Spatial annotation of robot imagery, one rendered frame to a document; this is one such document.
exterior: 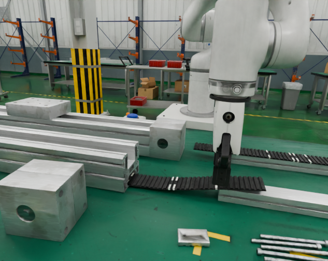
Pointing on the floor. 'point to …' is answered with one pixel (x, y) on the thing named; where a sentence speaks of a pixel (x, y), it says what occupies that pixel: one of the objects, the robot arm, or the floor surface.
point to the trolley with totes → (172, 65)
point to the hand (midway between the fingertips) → (220, 169)
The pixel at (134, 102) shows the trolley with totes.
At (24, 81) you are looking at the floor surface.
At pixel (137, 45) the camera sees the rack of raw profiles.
